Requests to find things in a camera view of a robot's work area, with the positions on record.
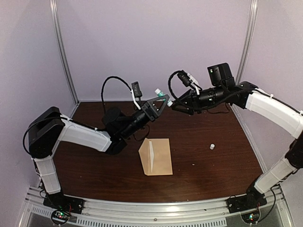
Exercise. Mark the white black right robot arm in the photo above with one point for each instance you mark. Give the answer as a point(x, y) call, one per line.
point(273, 113)

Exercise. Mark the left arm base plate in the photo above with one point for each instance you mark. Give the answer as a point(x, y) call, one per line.
point(64, 207)

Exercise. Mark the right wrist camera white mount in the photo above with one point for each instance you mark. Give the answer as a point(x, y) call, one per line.
point(189, 81)

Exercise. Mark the tan paper envelope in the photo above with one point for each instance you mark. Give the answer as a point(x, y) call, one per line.
point(162, 157)

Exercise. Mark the aluminium front frame rail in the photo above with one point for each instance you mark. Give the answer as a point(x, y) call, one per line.
point(100, 213)

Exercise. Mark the right aluminium corner post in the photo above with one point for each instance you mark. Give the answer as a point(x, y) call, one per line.
point(253, 12)

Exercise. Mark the left aluminium corner post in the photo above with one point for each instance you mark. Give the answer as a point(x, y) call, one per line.
point(62, 52)

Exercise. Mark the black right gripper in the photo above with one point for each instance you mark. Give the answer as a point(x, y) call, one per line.
point(192, 101)

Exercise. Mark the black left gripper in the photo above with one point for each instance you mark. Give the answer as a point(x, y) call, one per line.
point(148, 111)

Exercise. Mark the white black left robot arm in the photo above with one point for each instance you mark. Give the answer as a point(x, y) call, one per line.
point(52, 126)

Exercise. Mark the white paper letter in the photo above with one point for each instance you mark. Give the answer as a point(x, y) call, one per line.
point(151, 150)

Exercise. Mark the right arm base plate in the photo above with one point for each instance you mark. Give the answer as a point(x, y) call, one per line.
point(247, 206)

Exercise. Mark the aluminium corner post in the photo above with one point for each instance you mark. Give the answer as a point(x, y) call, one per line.
point(253, 12)
point(62, 52)

